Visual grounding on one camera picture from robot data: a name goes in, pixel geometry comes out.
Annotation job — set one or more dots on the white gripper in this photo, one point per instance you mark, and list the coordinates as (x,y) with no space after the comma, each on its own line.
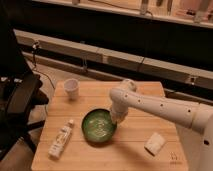
(118,113)

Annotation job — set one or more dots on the green ceramic bowl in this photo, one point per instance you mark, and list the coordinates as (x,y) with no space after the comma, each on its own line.
(97,126)

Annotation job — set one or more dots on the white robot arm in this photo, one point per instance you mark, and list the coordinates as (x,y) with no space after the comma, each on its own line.
(192,115)

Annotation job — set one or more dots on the white paper cup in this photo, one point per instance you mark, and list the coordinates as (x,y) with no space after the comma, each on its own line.
(71,87)

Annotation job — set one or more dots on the white squeeze bottle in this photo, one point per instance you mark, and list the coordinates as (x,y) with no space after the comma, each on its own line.
(61,140)

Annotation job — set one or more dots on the black office chair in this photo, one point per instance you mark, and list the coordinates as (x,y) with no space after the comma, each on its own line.
(19,93)

